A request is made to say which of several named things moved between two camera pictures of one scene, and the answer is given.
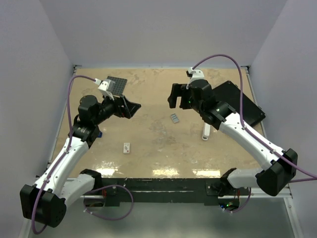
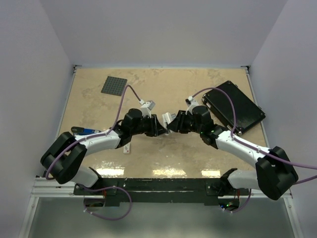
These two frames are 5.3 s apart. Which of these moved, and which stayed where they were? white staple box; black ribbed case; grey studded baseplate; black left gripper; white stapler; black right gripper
Moved: black left gripper; white stapler; black right gripper
Stayed: grey studded baseplate; white staple box; black ribbed case
